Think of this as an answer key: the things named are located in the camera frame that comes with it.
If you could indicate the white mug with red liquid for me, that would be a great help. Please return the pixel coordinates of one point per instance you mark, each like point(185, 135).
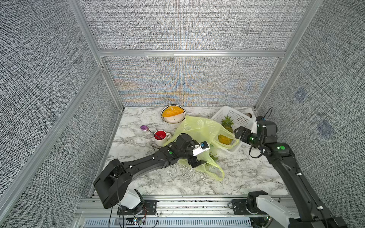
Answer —
point(161, 137)

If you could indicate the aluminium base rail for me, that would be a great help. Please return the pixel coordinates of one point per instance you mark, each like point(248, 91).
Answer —
point(173, 211)

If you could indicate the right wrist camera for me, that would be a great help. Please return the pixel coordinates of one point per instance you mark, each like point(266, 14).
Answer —
point(254, 123)

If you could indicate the yellow-green plastic bag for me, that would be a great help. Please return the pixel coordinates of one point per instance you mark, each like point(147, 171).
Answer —
point(203, 129)

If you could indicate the patterned bowl with orange food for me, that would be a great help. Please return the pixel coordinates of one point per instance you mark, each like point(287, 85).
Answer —
point(173, 114)

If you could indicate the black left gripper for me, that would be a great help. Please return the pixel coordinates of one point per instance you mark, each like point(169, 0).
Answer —
point(194, 159)

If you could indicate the purple spoon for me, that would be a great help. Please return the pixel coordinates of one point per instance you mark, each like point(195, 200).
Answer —
point(146, 129)

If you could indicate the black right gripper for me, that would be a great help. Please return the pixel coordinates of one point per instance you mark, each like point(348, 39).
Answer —
point(248, 132)

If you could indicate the white plastic basket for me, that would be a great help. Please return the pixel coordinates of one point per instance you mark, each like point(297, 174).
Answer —
point(231, 119)

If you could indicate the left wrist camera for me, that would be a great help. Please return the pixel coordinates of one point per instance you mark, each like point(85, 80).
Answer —
point(200, 148)

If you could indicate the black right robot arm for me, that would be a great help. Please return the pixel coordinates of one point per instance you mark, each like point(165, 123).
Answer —
point(312, 212)

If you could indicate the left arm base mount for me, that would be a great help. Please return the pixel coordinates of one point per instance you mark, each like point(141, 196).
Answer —
point(146, 207)

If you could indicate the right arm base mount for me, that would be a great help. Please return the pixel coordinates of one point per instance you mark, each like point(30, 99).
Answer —
point(243, 207)

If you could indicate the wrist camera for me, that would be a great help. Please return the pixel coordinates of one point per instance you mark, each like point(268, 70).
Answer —
point(200, 148)
point(254, 123)

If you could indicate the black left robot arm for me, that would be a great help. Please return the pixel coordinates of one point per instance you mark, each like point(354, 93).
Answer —
point(112, 183)

